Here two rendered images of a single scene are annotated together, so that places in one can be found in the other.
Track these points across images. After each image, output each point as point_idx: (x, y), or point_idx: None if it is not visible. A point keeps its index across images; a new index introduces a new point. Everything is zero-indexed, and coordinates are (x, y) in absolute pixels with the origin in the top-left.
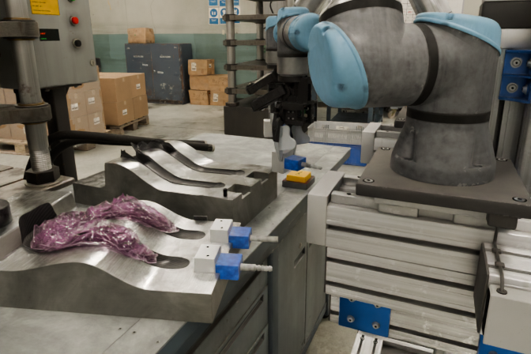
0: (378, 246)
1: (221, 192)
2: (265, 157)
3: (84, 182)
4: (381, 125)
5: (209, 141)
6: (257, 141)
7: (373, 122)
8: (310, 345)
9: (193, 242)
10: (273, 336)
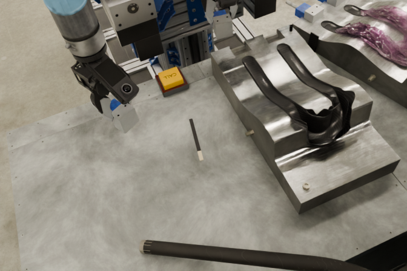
0: None
1: (289, 36)
2: (119, 168)
3: (386, 150)
4: None
5: None
6: (42, 250)
7: (110, 4)
8: None
9: (332, 18)
10: None
